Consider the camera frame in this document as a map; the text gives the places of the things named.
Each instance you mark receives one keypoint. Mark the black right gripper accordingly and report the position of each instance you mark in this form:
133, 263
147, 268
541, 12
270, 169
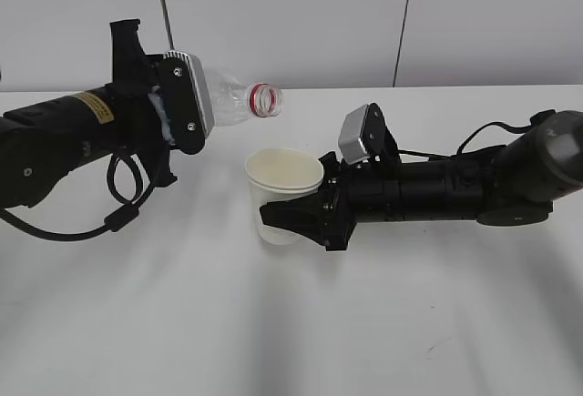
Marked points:
331, 224

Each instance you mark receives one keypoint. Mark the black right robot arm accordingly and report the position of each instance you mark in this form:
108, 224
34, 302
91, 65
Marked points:
501, 186

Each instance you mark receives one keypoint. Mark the white paper cup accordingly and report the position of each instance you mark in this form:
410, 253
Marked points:
279, 174

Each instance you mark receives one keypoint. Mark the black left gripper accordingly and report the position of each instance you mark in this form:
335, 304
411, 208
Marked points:
135, 76

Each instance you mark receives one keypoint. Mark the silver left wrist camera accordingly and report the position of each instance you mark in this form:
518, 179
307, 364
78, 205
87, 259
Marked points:
186, 100

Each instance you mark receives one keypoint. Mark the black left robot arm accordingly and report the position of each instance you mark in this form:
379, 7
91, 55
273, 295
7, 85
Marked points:
42, 143

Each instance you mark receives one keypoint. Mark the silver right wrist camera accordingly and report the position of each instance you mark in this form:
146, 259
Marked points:
364, 135

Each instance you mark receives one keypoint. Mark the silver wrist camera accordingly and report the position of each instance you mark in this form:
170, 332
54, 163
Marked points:
364, 135
186, 100

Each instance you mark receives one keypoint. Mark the clear red-label water bottle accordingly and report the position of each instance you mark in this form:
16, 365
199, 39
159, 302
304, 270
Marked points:
233, 102

